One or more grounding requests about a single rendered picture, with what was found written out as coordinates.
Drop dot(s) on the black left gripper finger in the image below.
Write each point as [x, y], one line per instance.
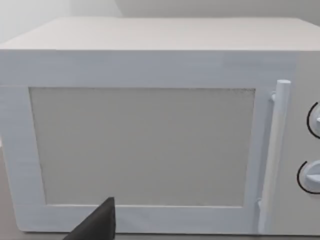
[101, 222]

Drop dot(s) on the pale microwave door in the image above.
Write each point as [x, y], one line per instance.
[140, 150]

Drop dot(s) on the pale microwave oven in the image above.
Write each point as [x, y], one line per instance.
[160, 37]

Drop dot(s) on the white microwave knob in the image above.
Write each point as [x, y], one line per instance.
[310, 177]
[315, 120]

